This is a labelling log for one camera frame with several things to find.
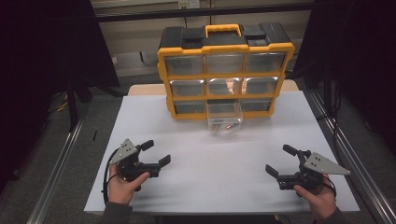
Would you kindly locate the person's left hand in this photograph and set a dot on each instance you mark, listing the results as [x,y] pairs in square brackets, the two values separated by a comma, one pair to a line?
[121,189]

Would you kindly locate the small black floor item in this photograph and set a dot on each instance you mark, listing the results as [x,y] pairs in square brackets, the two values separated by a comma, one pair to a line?
[95,135]

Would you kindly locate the clear plastic drawer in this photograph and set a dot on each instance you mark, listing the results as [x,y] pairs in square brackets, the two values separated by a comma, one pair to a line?
[224,116]

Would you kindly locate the white wall outlet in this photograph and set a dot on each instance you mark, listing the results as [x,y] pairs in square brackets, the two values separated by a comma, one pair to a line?
[189,3]

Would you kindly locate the black horizontal bar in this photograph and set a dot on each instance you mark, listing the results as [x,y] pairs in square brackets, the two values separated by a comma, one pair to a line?
[155,15]

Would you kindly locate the black stand leg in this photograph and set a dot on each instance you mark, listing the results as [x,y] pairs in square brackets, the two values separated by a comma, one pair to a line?
[72,105]

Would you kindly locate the person's right hand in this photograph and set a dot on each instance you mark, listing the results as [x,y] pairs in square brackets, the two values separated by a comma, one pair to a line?
[319,199]

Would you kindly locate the set of clear cabinet drawers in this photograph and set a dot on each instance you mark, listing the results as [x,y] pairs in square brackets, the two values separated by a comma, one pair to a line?
[185,88]

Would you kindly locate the black curtain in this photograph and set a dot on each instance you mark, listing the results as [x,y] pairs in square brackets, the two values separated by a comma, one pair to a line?
[358,46]
[46,46]

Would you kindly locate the metal floor rail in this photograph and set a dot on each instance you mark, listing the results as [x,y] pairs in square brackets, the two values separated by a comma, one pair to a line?
[56,171]
[358,161]

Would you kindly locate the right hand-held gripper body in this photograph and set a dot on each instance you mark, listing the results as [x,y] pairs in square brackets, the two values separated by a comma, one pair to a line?
[313,174]

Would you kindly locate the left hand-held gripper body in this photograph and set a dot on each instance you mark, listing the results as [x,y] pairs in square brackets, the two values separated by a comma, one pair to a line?
[134,168]

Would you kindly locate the yellow and black organizer cabinet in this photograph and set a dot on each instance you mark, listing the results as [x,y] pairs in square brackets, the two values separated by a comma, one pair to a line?
[225,48]

